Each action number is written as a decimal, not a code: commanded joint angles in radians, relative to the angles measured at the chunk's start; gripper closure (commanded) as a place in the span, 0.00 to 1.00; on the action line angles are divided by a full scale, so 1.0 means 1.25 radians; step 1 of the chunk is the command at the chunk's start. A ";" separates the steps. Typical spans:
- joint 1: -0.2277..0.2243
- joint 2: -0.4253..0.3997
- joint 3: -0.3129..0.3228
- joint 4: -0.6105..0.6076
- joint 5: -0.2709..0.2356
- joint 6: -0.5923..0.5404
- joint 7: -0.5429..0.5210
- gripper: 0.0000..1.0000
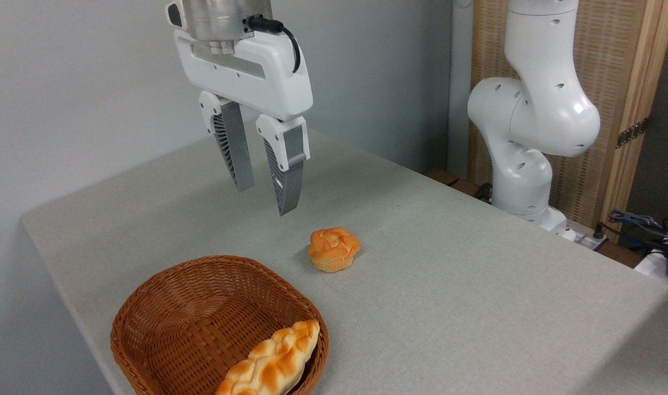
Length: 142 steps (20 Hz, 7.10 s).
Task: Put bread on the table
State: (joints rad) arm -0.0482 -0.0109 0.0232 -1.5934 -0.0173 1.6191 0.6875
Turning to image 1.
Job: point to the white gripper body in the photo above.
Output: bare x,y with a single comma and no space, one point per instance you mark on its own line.
257,71

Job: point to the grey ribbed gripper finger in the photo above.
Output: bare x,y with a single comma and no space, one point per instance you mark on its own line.
236,148
290,164

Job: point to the long braided bread loaf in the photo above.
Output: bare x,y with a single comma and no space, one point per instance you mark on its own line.
273,356

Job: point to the round knotted bread bun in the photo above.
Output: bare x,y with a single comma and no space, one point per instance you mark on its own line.
334,249

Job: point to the brown wooden screen foot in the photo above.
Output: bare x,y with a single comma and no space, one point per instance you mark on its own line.
449,178

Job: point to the brown woven wicker basket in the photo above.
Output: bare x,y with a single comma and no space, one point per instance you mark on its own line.
191,307

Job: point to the grey tablecloth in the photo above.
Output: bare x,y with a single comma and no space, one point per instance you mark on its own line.
449,307

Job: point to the metal screen hinge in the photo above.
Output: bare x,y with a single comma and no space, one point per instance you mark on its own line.
633,132

